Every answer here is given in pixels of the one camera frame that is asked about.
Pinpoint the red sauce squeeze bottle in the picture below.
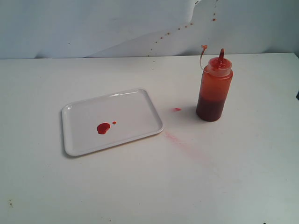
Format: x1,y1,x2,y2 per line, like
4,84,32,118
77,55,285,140
196,45,233,122

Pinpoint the red sauce blob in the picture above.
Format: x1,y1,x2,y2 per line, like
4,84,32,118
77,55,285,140
96,121,117,135

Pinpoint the white backdrop sheet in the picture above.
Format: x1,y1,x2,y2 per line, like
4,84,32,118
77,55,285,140
0,0,299,59

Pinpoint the white rectangular plastic tray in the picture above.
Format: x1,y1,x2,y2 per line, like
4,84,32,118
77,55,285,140
62,88,164,156

